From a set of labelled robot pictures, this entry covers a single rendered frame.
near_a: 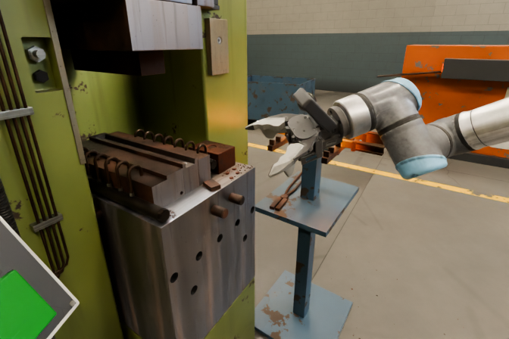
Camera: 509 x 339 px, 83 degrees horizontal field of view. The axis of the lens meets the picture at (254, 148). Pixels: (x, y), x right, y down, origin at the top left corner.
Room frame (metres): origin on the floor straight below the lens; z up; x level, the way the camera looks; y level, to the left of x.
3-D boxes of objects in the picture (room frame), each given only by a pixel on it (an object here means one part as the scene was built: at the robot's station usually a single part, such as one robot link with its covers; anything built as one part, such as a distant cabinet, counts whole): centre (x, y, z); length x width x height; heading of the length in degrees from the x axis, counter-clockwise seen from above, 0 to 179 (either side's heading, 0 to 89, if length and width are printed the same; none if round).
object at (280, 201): (1.22, -0.22, 0.68); 0.60 x 0.04 x 0.01; 152
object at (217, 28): (0.99, 0.12, 1.27); 0.09 x 0.02 x 0.17; 148
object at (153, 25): (0.77, 0.36, 1.32); 0.42 x 0.20 x 0.10; 58
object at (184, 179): (0.77, 0.36, 0.96); 0.42 x 0.20 x 0.09; 58
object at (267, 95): (4.74, -0.29, 0.36); 1.21 x 0.81 x 0.72; 63
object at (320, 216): (1.06, -0.23, 0.67); 0.40 x 0.30 x 0.02; 146
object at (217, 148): (0.84, 0.13, 0.95); 0.12 x 0.09 x 0.07; 58
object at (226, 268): (0.82, 0.33, 0.69); 0.56 x 0.38 x 0.45; 58
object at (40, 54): (0.57, 0.41, 1.25); 0.03 x 0.03 x 0.07; 58
